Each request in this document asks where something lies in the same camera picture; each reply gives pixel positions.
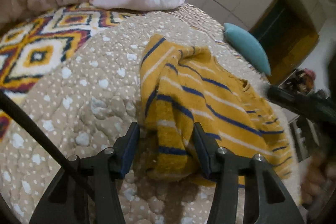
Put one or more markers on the person's right hand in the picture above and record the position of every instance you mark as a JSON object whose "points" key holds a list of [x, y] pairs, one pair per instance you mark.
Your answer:
{"points": [[319, 170]]}

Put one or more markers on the beige dotted quilt bedspread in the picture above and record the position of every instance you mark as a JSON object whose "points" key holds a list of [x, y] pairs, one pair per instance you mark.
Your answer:
{"points": [[27, 169]]}

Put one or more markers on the yellow striped knit sweater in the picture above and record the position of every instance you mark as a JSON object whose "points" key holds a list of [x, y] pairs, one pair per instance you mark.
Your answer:
{"points": [[184, 85]]}

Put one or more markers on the grey tv cabinet shelf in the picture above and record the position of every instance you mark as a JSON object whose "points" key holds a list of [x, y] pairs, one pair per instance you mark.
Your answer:
{"points": [[306, 136]]}

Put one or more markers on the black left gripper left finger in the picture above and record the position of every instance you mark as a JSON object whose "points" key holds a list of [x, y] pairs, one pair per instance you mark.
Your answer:
{"points": [[66, 200]]}

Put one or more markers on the brown wooden door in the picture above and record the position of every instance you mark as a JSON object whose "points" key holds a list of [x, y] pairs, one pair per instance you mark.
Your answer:
{"points": [[287, 38]]}

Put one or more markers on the colourful geometric patterned blanket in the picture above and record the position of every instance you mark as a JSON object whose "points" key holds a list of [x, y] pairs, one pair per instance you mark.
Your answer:
{"points": [[39, 48]]}

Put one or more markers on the pile of clothes on rack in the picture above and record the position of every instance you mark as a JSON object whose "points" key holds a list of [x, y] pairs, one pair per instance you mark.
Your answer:
{"points": [[301, 81]]}

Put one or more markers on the teal cushion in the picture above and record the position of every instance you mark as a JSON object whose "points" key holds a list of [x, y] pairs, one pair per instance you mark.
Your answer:
{"points": [[248, 46]]}

